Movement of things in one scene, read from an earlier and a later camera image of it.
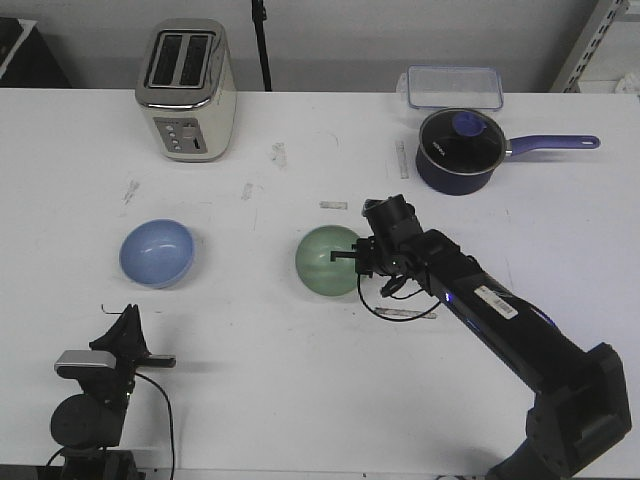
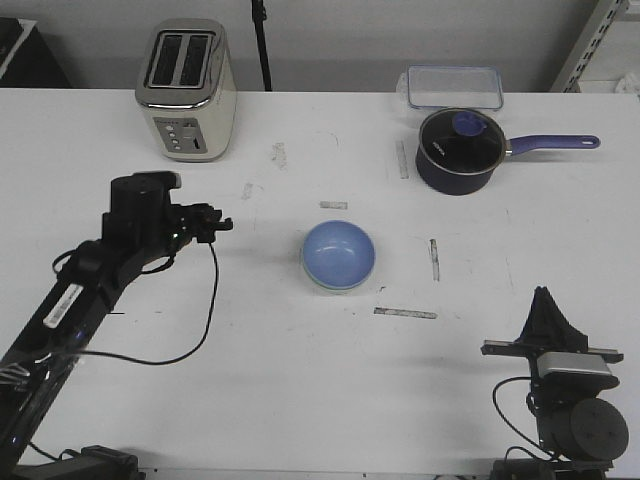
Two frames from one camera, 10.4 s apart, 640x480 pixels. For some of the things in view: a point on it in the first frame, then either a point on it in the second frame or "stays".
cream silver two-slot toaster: [187, 90] stays
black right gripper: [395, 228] to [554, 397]
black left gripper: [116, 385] to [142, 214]
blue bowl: [157, 252] to [338, 254]
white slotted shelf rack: [607, 58] stays
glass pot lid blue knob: [463, 141] stays
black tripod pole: [259, 16] stays
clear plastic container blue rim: [451, 87] stays
